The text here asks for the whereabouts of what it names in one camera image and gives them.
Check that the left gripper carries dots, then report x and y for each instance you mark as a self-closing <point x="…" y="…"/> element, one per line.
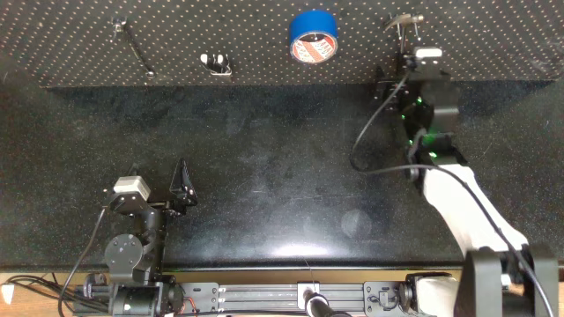
<point x="132" y="204"/>

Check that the metal hook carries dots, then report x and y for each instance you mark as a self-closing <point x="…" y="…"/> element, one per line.
<point x="416" y="30"/>
<point x="118" y="23"/>

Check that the mounting rail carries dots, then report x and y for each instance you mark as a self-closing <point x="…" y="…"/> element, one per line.
<point x="264" y="296"/>

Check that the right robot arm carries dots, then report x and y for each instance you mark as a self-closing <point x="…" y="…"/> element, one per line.
<point x="467" y="211"/>

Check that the black pegboard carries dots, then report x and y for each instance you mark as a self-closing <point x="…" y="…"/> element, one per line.
<point x="66" y="44"/>

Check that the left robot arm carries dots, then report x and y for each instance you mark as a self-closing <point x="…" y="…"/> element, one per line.
<point x="132" y="255"/>

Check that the roll of blue tape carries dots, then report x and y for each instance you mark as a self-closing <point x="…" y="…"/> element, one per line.
<point x="313" y="28"/>

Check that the wrench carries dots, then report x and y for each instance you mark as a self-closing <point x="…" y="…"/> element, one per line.
<point x="137" y="52"/>

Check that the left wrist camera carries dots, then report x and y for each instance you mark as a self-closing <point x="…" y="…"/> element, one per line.
<point x="131" y="186"/>

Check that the black and white pliers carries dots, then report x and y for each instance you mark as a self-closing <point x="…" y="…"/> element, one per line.
<point x="219" y="67"/>

